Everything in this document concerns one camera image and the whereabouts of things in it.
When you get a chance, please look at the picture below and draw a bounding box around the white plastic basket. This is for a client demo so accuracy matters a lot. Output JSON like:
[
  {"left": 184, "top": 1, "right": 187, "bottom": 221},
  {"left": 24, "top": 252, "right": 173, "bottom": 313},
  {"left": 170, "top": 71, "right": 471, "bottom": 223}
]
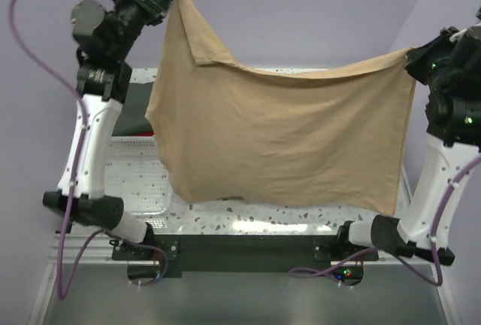
[{"left": 69, "top": 135, "right": 174, "bottom": 217}]

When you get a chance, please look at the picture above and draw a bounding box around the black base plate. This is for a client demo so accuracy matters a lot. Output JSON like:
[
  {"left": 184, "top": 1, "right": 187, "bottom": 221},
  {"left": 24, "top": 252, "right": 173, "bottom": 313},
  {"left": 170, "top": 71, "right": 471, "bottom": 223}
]
[{"left": 109, "top": 235, "right": 379, "bottom": 280}]

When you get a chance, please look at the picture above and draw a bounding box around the folded red t-shirt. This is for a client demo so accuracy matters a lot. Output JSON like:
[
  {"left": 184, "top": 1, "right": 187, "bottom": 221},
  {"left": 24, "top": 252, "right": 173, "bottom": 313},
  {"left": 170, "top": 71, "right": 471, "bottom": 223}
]
[{"left": 128, "top": 131, "right": 154, "bottom": 137}]

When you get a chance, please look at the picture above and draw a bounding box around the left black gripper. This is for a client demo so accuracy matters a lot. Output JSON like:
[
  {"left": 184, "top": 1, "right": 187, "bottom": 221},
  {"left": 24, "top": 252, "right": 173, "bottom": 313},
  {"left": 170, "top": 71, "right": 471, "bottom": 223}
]
[{"left": 109, "top": 0, "right": 179, "bottom": 61}]

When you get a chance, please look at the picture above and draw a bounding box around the folded grey t-shirt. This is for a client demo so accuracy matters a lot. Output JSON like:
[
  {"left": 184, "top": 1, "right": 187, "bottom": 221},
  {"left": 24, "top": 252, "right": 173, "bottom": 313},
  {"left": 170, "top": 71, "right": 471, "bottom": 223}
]
[{"left": 113, "top": 82, "right": 153, "bottom": 136}]

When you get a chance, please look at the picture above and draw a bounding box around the beige t-shirt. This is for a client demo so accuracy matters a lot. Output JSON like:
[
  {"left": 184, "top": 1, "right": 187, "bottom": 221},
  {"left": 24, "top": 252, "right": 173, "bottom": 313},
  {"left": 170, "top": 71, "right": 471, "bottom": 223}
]
[{"left": 146, "top": 0, "right": 416, "bottom": 215}]

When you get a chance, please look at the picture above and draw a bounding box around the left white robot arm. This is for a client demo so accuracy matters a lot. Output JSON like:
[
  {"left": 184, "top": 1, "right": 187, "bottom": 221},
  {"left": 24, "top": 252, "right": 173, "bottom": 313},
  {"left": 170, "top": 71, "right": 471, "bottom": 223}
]
[{"left": 43, "top": 0, "right": 173, "bottom": 259}]

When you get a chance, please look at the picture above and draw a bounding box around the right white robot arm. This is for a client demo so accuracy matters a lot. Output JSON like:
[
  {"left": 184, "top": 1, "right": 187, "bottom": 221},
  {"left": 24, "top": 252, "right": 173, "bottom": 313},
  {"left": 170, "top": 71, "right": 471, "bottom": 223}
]
[{"left": 331, "top": 25, "right": 480, "bottom": 266}]

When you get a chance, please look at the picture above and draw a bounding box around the aluminium frame rail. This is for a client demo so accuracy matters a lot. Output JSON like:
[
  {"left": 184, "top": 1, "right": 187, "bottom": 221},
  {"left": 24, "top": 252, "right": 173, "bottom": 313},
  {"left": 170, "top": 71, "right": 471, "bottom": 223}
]
[{"left": 28, "top": 234, "right": 448, "bottom": 325}]

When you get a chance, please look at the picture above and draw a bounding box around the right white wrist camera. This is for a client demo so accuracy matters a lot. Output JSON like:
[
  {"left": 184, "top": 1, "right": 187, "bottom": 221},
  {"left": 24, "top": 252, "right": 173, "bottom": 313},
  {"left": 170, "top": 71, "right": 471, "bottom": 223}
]
[{"left": 449, "top": 29, "right": 467, "bottom": 42}]

